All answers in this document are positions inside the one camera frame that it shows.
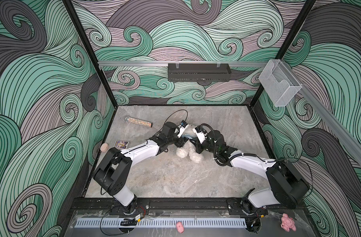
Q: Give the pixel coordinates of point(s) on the small pink toy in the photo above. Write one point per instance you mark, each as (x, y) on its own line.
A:
(180, 227)

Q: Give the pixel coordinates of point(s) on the aluminium rail right wall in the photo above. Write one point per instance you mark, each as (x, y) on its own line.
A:
(316, 93)

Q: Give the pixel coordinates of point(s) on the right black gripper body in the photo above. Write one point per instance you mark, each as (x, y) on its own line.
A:
(206, 146)

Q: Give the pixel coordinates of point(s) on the aluminium rail wall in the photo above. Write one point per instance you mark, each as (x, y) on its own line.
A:
(141, 63)
(316, 93)

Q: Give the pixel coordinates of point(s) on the small colourful card pack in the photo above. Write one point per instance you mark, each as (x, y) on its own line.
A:
(120, 144)

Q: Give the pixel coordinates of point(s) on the white teddy bear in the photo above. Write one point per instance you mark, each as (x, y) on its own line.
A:
(188, 149)

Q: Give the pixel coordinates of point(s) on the pink plush pig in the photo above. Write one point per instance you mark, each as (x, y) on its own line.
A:
(287, 223)

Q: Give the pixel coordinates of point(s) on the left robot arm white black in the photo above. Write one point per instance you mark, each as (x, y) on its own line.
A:
(113, 170)

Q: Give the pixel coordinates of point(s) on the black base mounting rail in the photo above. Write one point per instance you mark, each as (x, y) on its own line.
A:
(231, 205)

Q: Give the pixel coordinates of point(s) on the aluminium rail back wall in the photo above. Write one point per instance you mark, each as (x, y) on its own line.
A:
(141, 63)

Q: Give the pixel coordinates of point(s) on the clear plastic wall bin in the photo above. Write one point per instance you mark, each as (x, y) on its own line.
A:
(280, 82)

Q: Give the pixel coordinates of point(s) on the white slotted cable duct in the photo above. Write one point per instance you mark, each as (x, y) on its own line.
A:
(163, 223)

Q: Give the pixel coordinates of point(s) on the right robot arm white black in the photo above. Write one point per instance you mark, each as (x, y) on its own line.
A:
(287, 187)

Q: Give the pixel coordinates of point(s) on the light blue fleece hoodie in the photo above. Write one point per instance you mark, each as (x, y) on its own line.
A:
(190, 136)

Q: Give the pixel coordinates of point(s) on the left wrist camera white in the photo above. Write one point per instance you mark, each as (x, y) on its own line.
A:
(182, 127)

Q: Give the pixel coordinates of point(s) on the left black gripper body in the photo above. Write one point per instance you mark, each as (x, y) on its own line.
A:
(178, 141)

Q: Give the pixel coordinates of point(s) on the black wall tray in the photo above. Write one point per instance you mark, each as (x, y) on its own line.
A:
(199, 73)

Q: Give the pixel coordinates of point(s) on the pink round ball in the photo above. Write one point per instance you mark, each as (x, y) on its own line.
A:
(104, 147)

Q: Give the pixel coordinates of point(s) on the glass tube with sprinkles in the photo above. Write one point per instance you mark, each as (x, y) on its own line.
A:
(138, 121)

